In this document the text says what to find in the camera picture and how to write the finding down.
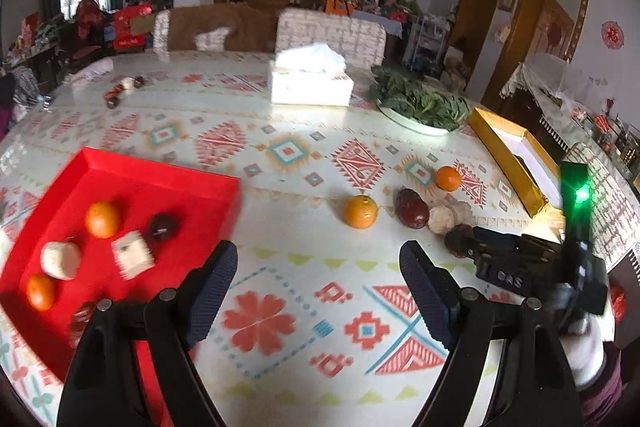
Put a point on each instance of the small orange mandarin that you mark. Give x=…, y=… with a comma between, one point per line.
x=448, y=178
x=102, y=219
x=41, y=292
x=360, y=211

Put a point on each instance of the red plastic tray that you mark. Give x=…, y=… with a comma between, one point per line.
x=150, y=192

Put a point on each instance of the person's right forearm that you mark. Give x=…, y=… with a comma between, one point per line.
x=605, y=399

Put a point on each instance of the side table with lace cloth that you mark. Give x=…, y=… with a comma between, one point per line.
x=545, y=102

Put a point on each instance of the dark purple plum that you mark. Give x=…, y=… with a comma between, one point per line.
x=162, y=227

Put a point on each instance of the white tissue box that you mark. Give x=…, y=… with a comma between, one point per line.
x=310, y=79

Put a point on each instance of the red paper wall decoration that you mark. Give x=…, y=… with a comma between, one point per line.
x=612, y=34

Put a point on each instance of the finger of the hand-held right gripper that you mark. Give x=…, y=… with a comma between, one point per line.
x=487, y=242

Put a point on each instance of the red gift box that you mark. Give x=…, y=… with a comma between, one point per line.
x=131, y=27

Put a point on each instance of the grey patterned chair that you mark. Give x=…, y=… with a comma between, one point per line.
x=330, y=37
x=607, y=207

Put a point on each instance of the beige bun on table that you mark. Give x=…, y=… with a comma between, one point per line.
x=442, y=219

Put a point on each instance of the large dark red date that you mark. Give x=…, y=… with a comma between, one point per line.
x=412, y=209

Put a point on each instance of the person's right hand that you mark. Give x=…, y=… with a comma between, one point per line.
x=587, y=352

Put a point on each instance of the yellow taped cardboard box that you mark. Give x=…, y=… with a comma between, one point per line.
x=505, y=157

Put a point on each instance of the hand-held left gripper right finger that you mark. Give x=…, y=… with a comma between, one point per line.
x=425, y=297

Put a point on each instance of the patterned tablecloth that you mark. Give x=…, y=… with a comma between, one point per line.
x=310, y=287

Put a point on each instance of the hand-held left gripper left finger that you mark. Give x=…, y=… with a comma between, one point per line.
x=212, y=297

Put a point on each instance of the white bun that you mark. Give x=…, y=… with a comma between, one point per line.
x=60, y=260

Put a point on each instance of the metal storage rack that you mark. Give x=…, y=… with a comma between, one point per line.
x=427, y=39

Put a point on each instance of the pale green oval plate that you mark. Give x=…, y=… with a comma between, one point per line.
x=415, y=125

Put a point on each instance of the brown covered chair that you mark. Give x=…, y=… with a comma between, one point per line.
x=210, y=29

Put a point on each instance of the white square cake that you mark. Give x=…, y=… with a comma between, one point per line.
x=132, y=255

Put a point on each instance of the white cut fruit chunk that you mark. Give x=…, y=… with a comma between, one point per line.
x=462, y=209

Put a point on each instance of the plate of green leaves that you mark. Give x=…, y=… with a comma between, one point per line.
x=420, y=99

